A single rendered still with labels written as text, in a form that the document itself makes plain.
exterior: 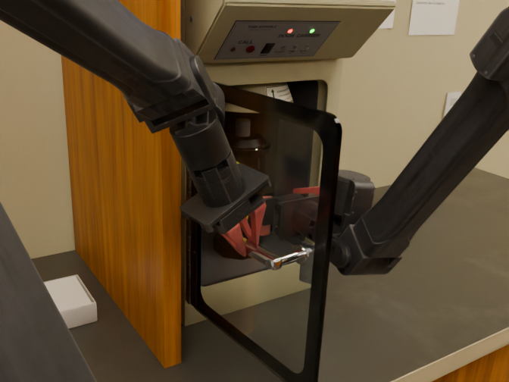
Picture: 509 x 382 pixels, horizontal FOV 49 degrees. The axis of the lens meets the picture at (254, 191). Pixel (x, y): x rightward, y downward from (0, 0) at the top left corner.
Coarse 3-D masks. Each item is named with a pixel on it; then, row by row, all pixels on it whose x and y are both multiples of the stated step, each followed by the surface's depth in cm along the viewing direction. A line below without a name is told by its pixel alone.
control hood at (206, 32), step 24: (192, 0) 81; (216, 0) 75; (240, 0) 75; (264, 0) 77; (288, 0) 79; (312, 0) 82; (336, 0) 84; (360, 0) 86; (192, 24) 82; (216, 24) 77; (360, 24) 91; (192, 48) 83; (216, 48) 82; (336, 48) 95; (360, 48) 98
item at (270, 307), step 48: (240, 96) 77; (240, 144) 79; (288, 144) 71; (336, 144) 65; (288, 192) 73; (288, 240) 75; (240, 288) 86; (288, 288) 77; (240, 336) 88; (288, 336) 79
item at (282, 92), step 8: (240, 88) 98; (248, 88) 98; (256, 88) 99; (264, 88) 99; (272, 88) 100; (280, 88) 101; (288, 88) 104; (272, 96) 100; (280, 96) 101; (288, 96) 103
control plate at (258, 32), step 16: (240, 32) 81; (256, 32) 82; (272, 32) 84; (304, 32) 87; (320, 32) 89; (224, 48) 83; (240, 48) 85; (256, 48) 86; (272, 48) 88; (288, 48) 90; (304, 48) 91
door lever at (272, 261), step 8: (248, 240) 75; (248, 248) 73; (256, 248) 73; (296, 248) 73; (256, 256) 72; (264, 256) 71; (272, 256) 71; (280, 256) 71; (288, 256) 71; (296, 256) 72; (304, 256) 72; (264, 264) 71; (272, 264) 70; (280, 264) 70
